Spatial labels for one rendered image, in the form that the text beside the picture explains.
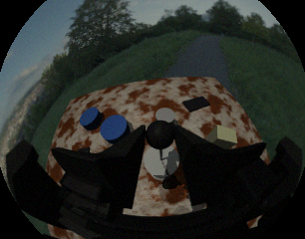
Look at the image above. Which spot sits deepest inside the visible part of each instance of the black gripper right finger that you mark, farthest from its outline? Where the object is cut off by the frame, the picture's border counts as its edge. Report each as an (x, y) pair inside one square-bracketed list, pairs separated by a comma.
[(206, 165)]

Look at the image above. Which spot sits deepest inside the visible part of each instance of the blue cylinder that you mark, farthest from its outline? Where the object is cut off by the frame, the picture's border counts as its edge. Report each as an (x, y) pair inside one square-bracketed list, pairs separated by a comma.
[(91, 118), (114, 128)]

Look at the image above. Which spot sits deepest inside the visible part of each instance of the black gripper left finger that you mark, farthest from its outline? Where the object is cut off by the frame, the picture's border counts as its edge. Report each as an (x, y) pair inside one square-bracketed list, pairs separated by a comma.
[(118, 167)]

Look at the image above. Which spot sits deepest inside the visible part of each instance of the dark grey cylinder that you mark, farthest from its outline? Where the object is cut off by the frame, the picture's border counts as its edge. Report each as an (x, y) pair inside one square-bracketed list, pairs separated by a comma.
[(166, 114)]

